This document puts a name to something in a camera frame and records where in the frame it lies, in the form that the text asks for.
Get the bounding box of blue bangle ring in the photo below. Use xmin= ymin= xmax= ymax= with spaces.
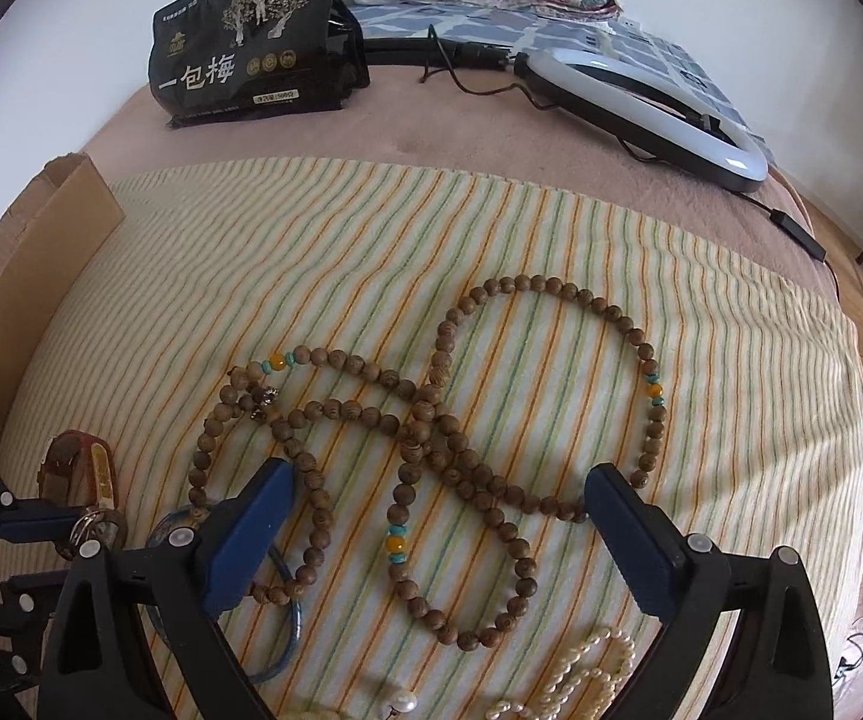
xmin=146 ymin=510 xmax=305 ymax=685

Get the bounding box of red strap wristwatch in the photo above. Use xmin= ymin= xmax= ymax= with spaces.
xmin=38 ymin=429 xmax=127 ymax=559

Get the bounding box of brown wooden bead necklace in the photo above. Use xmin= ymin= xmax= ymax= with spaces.
xmin=187 ymin=273 xmax=668 ymax=653

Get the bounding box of white pearl earring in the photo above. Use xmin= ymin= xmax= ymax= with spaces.
xmin=379 ymin=688 xmax=418 ymax=720

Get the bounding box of brown cardboard box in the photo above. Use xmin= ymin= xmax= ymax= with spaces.
xmin=0 ymin=153 xmax=124 ymax=440

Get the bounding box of striped yellow cloth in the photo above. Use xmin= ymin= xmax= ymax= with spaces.
xmin=0 ymin=158 xmax=863 ymax=718

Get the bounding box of brown blanket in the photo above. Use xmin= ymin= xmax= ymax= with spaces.
xmin=84 ymin=67 xmax=837 ymax=299

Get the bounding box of black snack bag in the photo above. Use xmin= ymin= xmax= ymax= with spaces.
xmin=148 ymin=0 xmax=370 ymax=128

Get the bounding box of blue checkered mattress sheet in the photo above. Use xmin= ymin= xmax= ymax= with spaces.
xmin=352 ymin=4 xmax=749 ymax=130

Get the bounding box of black ring light cable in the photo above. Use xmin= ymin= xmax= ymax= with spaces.
xmin=358 ymin=23 xmax=838 ymax=295

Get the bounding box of white ring light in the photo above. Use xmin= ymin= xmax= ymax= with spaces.
xmin=513 ymin=49 xmax=768 ymax=192

